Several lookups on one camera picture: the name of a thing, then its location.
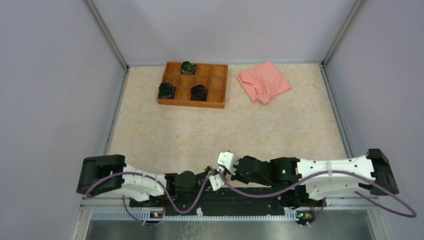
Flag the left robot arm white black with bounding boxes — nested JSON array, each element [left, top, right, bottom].
[[76, 154, 216, 207]]

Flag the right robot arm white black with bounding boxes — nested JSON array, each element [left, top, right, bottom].
[[217, 148, 400, 206]]

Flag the black rolled belt middle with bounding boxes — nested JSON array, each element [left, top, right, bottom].
[[190, 84, 208, 102]]

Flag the black rolled belt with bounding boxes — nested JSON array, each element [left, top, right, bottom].
[[180, 61, 197, 75], [190, 84, 208, 102], [158, 82, 176, 100]]

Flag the pink folded cloth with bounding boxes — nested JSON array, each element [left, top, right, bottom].
[[236, 61, 292, 105]]

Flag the black rolled belt left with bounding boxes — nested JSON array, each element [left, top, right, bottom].
[[158, 82, 176, 100]]

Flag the orange wooden compartment tray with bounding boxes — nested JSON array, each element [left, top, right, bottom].
[[156, 61, 229, 109]]

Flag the black rolled belt top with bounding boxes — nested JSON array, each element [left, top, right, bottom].
[[180, 61, 197, 75]]

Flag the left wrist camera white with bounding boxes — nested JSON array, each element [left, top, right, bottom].
[[209, 173, 225, 191]]

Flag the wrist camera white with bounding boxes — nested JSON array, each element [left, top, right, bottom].
[[209, 173, 225, 191], [217, 151, 241, 176]]

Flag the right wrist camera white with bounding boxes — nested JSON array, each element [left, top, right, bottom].
[[217, 151, 241, 176]]

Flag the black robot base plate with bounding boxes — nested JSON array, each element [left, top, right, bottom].
[[129, 186, 323, 217]]

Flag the white slotted cable duct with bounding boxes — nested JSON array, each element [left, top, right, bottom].
[[91, 208, 299, 222]]

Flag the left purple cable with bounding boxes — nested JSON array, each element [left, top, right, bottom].
[[85, 169, 216, 215]]

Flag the aluminium frame rails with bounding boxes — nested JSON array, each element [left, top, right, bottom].
[[71, 0, 391, 240]]

